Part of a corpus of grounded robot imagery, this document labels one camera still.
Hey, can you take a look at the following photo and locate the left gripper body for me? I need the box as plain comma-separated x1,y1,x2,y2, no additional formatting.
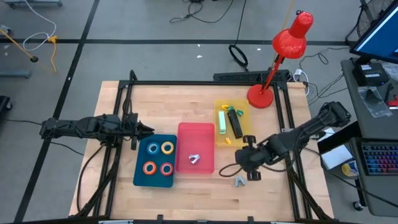
123,112,140,151

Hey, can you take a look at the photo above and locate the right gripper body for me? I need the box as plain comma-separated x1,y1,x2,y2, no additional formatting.
244,134,276,182

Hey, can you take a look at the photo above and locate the blue tape roll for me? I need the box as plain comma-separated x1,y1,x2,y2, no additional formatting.
146,142,160,156

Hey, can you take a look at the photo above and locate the yellow tape roll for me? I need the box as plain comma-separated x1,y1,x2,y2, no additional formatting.
160,141,175,156

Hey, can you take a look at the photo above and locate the orange tape roll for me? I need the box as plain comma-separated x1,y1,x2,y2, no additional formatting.
142,161,157,175

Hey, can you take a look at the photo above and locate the mint green stapler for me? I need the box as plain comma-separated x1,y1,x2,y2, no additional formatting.
218,111,227,135

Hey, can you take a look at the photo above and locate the red tape roll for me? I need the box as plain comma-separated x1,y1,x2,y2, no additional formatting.
160,162,174,177

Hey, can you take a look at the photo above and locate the yellow plastic bin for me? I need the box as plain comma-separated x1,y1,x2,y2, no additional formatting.
213,98,252,147

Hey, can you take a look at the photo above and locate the blue plastic bin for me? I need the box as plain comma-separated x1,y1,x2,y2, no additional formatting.
132,133,178,189

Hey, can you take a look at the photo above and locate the pink plastic bin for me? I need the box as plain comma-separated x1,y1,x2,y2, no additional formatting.
175,122,216,174

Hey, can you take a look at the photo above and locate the white cardboard box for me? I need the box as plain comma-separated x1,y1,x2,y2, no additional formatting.
320,144,354,170

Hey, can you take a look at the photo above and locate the black power strip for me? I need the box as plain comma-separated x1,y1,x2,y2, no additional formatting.
213,70,290,83

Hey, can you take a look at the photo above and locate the yellow and blue roll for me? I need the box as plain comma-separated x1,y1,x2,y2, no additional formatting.
341,161,359,177

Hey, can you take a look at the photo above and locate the white power adapter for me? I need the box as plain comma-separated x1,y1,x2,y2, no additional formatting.
294,68,310,96

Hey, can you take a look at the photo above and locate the grey side desk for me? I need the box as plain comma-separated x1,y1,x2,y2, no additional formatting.
340,57,398,217

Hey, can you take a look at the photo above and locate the red desk lamp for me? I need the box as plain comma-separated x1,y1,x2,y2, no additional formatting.
246,11,314,110

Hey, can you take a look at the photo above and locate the backlit rainbow keyboard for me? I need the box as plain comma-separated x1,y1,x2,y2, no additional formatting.
361,143,398,176

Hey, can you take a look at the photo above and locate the clear plastic bag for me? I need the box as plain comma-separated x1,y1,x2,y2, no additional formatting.
357,86,393,118

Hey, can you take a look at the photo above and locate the grey stand foot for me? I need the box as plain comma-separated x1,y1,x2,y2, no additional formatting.
4,0,63,9
0,70,31,79

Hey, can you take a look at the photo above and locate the black box with labels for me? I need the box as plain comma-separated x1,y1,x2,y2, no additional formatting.
352,63,390,87

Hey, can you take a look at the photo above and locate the computer monitor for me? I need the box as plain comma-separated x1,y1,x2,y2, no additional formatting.
349,0,398,65

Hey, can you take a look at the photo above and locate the black floor fan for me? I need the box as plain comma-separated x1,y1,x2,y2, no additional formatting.
345,0,396,47

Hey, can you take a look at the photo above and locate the black tangled cable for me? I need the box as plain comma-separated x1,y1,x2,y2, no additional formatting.
298,46,351,106

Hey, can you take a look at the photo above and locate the coiled black cable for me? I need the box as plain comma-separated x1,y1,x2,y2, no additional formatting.
229,44,249,68

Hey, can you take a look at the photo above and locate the yellow floor cable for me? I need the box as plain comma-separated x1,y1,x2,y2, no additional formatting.
0,29,60,74

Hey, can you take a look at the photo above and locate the white floor cable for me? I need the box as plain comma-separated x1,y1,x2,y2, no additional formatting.
22,0,57,52

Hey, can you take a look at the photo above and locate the black floor cable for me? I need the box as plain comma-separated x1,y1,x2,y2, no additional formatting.
169,0,248,46

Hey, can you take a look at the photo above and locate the yellow hanging cable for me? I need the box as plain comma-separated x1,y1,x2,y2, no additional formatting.
273,0,295,63

